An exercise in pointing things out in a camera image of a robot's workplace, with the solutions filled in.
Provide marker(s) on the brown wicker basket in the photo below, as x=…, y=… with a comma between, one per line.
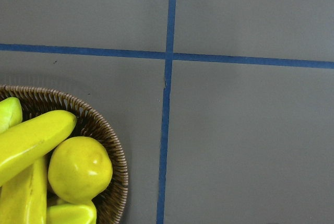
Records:
x=111, y=203

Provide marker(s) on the yellow lemon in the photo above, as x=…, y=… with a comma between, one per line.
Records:
x=79, y=169

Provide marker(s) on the yellow star fruit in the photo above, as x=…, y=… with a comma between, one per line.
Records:
x=72, y=213

